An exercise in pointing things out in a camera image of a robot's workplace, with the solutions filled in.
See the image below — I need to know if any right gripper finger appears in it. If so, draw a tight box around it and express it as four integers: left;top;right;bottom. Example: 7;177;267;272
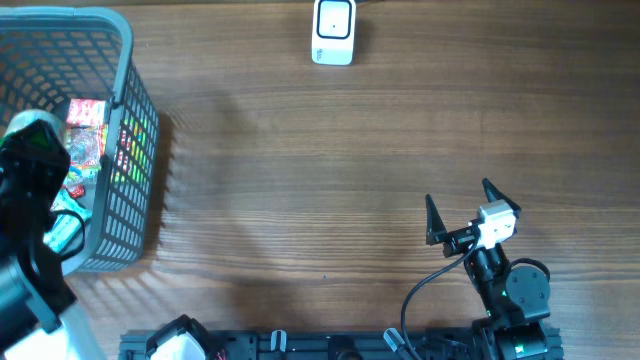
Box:
425;194;447;246
482;178;521;213

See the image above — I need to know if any green Haribo gummy bag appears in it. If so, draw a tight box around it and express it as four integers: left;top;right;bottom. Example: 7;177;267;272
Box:
63;125;108;199

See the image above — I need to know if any red white snack packet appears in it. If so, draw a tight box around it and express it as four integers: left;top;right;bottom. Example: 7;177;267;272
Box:
66;98;107;127

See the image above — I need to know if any teal tissue pack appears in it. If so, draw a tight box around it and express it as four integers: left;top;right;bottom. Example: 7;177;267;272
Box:
43;189;92;253

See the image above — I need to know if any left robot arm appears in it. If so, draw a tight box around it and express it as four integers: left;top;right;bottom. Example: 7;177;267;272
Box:
1;110;105;359

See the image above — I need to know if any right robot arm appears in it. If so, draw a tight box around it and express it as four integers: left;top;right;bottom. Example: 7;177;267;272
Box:
425;178;554;359

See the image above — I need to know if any white barcode scanner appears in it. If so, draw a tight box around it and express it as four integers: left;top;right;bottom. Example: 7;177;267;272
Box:
311;0;357;66

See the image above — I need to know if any grey plastic mesh basket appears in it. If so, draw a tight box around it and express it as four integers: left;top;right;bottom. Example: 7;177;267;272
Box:
1;6;160;274

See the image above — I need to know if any black right camera cable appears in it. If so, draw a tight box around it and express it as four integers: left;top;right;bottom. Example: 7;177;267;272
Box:
400;227;552;360

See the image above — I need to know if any black camera cable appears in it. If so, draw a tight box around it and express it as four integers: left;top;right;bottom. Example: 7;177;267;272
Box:
48;208;87;262
400;227;552;360

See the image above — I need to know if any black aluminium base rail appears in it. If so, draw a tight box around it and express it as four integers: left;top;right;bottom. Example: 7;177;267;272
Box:
118;327;565;360

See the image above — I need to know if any black left camera cable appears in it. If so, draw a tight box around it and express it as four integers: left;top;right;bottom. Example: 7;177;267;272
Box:
48;208;87;262

